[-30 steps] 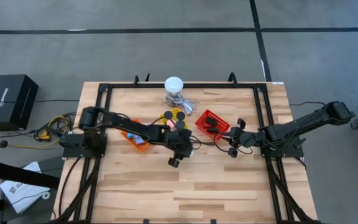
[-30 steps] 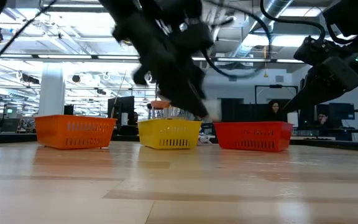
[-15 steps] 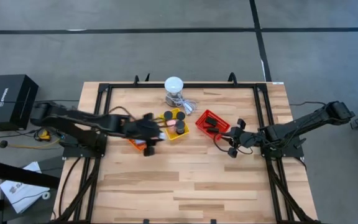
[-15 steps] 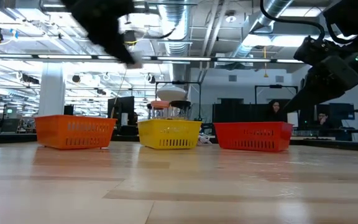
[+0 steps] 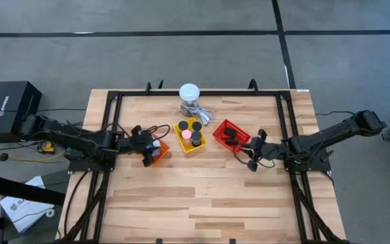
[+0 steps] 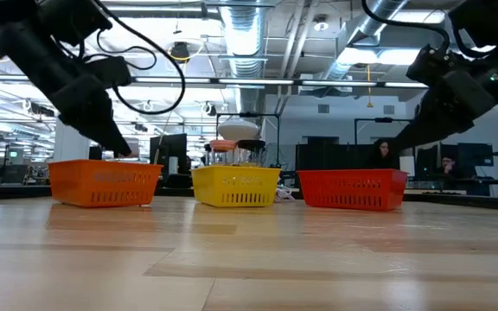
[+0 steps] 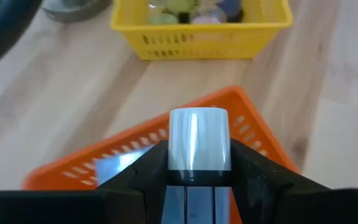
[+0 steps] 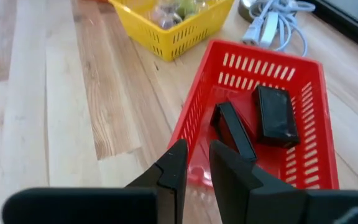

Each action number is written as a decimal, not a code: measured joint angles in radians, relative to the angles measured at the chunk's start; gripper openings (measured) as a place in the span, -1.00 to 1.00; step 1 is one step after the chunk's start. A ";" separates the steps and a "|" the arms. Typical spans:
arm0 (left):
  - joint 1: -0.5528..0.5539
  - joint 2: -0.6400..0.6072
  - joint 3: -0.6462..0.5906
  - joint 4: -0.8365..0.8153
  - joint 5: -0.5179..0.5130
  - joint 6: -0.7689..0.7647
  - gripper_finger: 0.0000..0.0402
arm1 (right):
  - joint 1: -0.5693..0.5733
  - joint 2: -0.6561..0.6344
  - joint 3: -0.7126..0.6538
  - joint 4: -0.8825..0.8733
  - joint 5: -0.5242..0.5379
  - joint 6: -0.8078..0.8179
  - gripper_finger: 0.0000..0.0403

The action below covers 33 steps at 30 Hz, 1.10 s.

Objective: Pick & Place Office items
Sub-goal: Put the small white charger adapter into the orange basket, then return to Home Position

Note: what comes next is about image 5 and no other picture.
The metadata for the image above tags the yellow cable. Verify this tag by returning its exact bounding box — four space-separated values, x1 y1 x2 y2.
10 141 66 163

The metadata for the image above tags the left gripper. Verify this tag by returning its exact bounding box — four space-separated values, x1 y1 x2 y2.
127 124 162 167

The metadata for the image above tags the black capped hourglass blue sand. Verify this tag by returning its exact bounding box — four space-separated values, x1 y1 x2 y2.
190 130 203 148

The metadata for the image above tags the black cardboard box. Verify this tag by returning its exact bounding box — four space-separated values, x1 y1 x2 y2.
0 80 43 144

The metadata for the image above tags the orange plastic basket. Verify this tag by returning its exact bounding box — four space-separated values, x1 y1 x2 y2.
147 134 171 167

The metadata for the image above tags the white printed paper sheet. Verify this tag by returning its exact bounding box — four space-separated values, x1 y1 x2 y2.
0 175 56 234

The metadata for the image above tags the black aluminium table frame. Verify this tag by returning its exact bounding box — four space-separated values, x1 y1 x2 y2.
59 88 348 244

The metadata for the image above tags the white lamp cable with plug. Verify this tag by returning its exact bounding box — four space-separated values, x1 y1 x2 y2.
183 101 216 126

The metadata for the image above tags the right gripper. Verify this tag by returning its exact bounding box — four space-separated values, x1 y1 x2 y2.
238 128 274 172

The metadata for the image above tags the red plastic basket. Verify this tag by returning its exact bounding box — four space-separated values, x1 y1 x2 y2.
212 119 252 154

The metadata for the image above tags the black furniture bar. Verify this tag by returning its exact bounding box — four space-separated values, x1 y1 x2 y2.
0 174 66 206

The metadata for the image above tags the yellow plastic basket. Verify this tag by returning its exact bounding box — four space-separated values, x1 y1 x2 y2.
173 117 208 154

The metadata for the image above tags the white dome lamp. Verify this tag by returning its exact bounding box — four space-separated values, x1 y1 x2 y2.
178 83 201 117

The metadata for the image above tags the pink capped hourglass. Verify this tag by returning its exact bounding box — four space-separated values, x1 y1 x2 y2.
181 129 193 146

